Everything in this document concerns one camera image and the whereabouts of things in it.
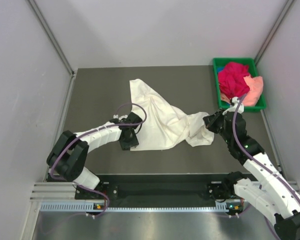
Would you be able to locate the magenta t shirt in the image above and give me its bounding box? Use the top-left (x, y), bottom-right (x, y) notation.
top-left (218, 62), bottom-right (250, 99)

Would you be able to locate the white t shirt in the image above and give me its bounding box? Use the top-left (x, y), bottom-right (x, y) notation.
top-left (129, 79), bottom-right (214, 151)

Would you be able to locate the blue cloth in bin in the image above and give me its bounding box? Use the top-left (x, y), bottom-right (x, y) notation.
top-left (216, 66), bottom-right (225, 73)

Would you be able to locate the peach t shirt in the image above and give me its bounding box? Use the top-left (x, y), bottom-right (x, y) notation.
top-left (220, 75), bottom-right (265, 107)

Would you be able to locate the slotted grey cable duct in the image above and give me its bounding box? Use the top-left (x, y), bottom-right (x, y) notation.
top-left (40, 202), bottom-right (243, 213)

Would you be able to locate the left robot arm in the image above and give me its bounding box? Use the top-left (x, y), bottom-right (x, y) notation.
top-left (46, 112), bottom-right (143, 199)

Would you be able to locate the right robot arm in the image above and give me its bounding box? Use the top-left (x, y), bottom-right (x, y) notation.
top-left (203, 109), bottom-right (300, 240)

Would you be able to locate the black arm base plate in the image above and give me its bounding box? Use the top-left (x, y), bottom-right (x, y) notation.
top-left (74, 181), bottom-right (243, 201)

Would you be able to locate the aluminium frame rail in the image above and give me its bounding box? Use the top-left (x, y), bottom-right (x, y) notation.
top-left (29, 181), bottom-right (300, 201)

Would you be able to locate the green plastic bin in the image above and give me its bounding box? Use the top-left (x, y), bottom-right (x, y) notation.
top-left (212, 57), bottom-right (267, 112)

